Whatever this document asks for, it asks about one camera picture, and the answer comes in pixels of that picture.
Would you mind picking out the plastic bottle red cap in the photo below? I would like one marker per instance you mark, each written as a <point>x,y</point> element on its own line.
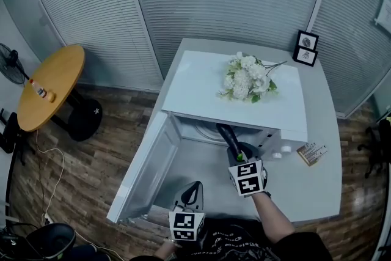
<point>38,88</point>

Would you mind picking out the white microwave oven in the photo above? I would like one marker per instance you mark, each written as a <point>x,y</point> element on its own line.
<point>198,85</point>

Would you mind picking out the person's left forearm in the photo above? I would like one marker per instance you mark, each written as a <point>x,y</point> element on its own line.
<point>166,252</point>

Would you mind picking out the black standing fan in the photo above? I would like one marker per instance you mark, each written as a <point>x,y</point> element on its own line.
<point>12,67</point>

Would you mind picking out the white flower bouquet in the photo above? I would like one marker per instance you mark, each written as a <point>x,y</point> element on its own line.
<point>247,79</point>

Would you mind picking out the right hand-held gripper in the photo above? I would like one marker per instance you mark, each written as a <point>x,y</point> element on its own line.
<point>249,177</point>

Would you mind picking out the black office chair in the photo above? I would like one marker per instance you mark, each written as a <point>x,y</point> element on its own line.
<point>12,134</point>
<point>377,146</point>

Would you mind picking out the wooden card holder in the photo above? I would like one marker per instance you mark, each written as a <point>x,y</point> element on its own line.
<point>311,154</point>

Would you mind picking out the white rectangular table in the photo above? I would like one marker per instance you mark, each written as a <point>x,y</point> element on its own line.
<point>320,189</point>

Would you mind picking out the white power strip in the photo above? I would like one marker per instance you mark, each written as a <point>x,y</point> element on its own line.
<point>47,218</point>

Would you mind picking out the white wall notice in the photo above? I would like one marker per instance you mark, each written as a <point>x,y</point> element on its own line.
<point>385,6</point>

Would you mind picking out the person's right forearm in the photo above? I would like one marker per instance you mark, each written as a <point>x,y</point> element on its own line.
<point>273,217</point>

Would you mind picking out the small yellow fruit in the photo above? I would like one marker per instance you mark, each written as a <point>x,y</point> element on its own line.
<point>51,97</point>

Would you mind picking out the person's black printed clothing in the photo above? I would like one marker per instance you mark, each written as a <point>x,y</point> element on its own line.
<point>232,243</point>

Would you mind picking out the round wooden table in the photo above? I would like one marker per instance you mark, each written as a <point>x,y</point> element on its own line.
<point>55,79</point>

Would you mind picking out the black rounded chair back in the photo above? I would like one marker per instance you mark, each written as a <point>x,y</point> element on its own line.
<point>52,240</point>

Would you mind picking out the glass turntable plate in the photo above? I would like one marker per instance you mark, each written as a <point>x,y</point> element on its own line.
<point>207,131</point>

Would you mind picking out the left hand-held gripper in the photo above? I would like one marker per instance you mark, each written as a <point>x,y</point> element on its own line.
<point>186,224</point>

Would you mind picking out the black framed picture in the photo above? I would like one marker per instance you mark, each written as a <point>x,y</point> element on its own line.
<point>308,40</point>
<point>305,56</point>

